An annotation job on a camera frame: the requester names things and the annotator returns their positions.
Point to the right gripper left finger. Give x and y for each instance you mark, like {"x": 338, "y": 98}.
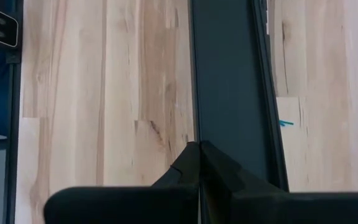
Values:
{"x": 120, "y": 207}

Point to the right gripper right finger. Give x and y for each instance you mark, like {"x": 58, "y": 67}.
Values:
{"x": 275, "y": 208}

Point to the black duct cover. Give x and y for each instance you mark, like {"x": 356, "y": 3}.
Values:
{"x": 225, "y": 77}

